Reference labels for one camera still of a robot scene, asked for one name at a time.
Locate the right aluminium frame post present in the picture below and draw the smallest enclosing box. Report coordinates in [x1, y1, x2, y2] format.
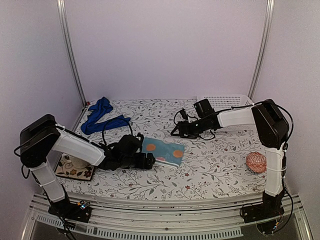
[247, 0, 275, 100]

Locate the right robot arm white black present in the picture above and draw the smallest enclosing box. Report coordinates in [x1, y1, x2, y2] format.
[170, 99, 294, 218]

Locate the aluminium frame post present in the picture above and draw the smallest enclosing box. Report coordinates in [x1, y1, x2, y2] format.
[56, 0, 87, 107]
[247, 0, 275, 100]

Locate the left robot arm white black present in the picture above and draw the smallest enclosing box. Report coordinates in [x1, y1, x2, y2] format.
[13, 114, 156, 217]

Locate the left aluminium frame post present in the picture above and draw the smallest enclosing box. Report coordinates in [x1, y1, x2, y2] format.
[56, 0, 87, 107]

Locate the red white patterned bowl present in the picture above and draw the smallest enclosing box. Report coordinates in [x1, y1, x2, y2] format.
[245, 152, 267, 174]

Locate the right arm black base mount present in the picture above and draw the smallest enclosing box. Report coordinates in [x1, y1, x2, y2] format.
[239, 190, 285, 223]

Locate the cream ribbed mug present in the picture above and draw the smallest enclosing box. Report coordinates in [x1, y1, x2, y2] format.
[62, 153, 89, 169]

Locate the floral patterned tablecloth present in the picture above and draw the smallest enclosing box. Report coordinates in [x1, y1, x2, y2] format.
[58, 99, 267, 201]

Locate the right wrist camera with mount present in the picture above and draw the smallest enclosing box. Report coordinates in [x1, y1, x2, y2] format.
[179, 108, 194, 123]

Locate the light blue orange dotted towel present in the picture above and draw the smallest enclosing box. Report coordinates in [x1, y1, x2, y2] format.
[142, 137, 185, 169]

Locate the floral square coaster tile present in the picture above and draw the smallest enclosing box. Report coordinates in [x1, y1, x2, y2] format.
[54, 155, 95, 182]

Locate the white plastic perforated basket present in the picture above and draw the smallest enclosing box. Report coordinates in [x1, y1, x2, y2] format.
[197, 94, 257, 133]

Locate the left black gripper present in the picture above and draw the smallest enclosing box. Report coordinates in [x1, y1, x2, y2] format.
[119, 152, 156, 170]

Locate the left black braided cable loop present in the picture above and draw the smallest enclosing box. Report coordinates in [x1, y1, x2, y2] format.
[101, 117, 134, 147]

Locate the dark blue towel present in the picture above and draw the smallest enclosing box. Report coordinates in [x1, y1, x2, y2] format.
[80, 97, 131, 135]

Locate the front aluminium rail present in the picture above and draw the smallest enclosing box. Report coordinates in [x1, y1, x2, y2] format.
[21, 192, 313, 240]

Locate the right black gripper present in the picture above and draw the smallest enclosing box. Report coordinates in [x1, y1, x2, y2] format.
[174, 116, 208, 139]

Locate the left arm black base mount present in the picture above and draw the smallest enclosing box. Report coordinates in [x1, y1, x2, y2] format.
[48, 196, 92, 223]

